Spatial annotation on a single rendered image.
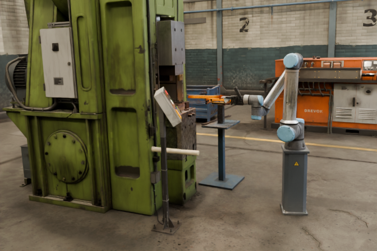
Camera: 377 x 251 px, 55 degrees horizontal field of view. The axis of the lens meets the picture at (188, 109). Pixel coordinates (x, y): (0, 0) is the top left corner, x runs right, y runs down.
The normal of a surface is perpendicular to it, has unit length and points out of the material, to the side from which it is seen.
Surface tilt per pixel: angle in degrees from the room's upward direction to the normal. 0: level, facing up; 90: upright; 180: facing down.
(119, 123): 90
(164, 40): 90
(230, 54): 90
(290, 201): 91
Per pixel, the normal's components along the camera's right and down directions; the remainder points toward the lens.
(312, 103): -0.46, 0.16
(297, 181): -0.13, 0.17
